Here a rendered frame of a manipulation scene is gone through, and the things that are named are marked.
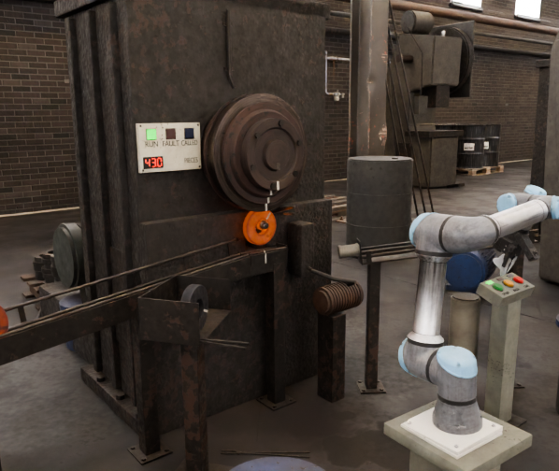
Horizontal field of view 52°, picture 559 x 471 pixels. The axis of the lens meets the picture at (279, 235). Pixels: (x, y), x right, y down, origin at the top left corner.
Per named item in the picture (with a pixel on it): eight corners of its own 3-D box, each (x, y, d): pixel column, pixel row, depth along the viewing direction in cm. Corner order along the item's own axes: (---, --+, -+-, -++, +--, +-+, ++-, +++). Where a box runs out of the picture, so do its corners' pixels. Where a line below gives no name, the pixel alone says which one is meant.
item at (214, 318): (150, 503, 190) (136, 297, 175) (184, 458, 215) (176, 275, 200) (207, 514, 185) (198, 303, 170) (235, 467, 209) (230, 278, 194)
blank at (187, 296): (175, 331, 171) (185, 332, 171) (182, 280, 175) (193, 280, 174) (195, 334, 186) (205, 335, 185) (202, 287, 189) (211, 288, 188)
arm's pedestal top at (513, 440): (532, 446, 176) (533, 434, 175) (466, 485, 158) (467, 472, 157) (447, 404, 201) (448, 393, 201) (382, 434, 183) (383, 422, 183)
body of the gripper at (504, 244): (501, 245, 222) (514, 218, 217) (521, 256, 217) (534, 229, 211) (491, 248, 218) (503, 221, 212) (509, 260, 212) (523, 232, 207)
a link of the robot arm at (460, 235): (469, 224, 163) (569, 188, 187) (440, 221, 172) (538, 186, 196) (472, 263, 165) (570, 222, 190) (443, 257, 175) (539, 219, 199)
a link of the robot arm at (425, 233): (426, 388, 178) (443, 214, 172) (393, 373, 190) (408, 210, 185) (452, 383, 184) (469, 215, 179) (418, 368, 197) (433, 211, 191)
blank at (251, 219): (260, 250, 242) (265, 251, 239) (236, 232, 232) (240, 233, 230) (277, 220, 245) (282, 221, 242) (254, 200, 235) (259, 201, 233)
